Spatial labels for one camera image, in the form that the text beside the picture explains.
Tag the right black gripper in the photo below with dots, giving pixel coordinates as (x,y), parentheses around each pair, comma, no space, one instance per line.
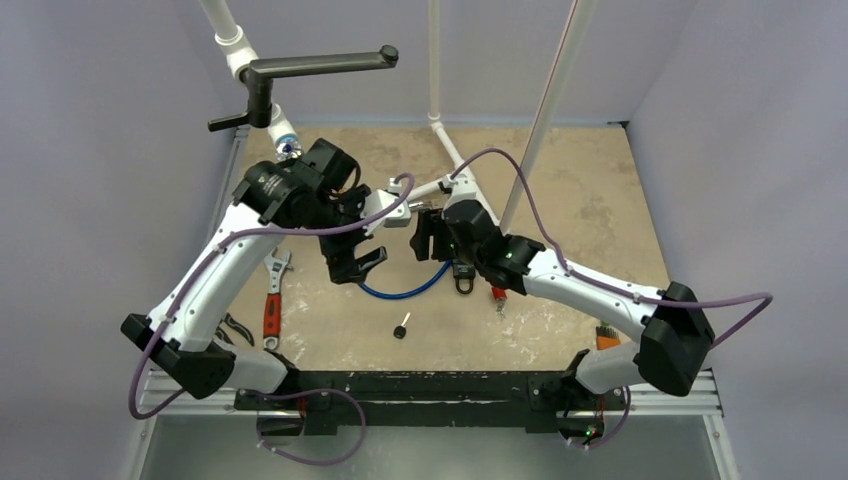
(433,234)

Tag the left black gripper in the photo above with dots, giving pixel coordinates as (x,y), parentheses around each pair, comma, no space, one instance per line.
(342,261)

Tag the blue cable lock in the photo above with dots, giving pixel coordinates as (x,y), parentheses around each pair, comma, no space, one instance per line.
(409,293)

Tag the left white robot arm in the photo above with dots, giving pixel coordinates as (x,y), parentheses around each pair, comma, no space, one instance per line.
(273,201)

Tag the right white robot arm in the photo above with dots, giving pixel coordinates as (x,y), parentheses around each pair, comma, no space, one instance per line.
(670,337)

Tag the black head key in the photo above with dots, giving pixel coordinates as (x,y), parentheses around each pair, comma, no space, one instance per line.
(400,331)

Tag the black padlock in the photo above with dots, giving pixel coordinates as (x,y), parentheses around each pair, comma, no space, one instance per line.
(464,276)

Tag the blue valve fitting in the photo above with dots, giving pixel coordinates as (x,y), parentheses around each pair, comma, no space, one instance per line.
(287,148)

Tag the black pliers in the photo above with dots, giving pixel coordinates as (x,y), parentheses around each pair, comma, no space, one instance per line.
(228,322)

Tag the orange black tool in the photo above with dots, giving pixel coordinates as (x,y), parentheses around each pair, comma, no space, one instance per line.
(606,337)

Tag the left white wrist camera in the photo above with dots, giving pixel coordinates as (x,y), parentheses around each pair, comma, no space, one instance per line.
(380,210)

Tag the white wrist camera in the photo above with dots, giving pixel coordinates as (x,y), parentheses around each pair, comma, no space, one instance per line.
(458,189)
(380,210)

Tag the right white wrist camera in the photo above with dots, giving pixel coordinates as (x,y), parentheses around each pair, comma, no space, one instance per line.
(458,189)

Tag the red handled adjustable wrench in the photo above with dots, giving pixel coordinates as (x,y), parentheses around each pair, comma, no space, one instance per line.
(276,266)

